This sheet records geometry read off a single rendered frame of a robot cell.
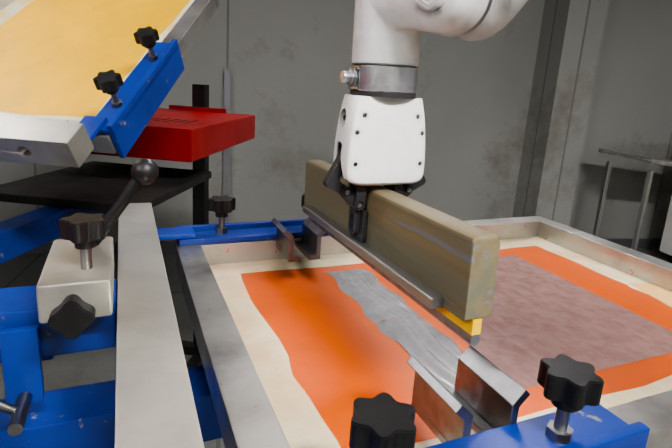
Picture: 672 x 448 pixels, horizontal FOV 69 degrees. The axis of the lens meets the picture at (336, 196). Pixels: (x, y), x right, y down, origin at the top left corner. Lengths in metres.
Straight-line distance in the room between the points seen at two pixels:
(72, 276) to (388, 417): 0.30
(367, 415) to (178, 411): 0.13
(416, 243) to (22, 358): 0.38
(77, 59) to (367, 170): 0.85
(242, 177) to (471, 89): 1.79
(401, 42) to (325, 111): 2.98
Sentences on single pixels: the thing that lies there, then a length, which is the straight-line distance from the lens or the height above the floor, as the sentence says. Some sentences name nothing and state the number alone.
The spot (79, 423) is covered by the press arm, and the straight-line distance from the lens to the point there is 0.59.
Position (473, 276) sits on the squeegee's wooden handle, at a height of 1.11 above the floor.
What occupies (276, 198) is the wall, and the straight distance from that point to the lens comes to 3.56.
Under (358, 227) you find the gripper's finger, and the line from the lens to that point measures 0.58.
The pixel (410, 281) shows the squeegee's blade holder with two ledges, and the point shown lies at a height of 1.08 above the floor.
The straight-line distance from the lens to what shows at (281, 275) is 0.79.
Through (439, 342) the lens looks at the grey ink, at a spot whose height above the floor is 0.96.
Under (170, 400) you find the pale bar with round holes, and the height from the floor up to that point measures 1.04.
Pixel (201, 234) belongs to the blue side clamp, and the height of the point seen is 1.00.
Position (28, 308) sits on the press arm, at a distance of 0.54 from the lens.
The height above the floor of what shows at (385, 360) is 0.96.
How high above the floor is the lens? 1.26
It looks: 13 degrees down
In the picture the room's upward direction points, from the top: 4 degrees clockwise
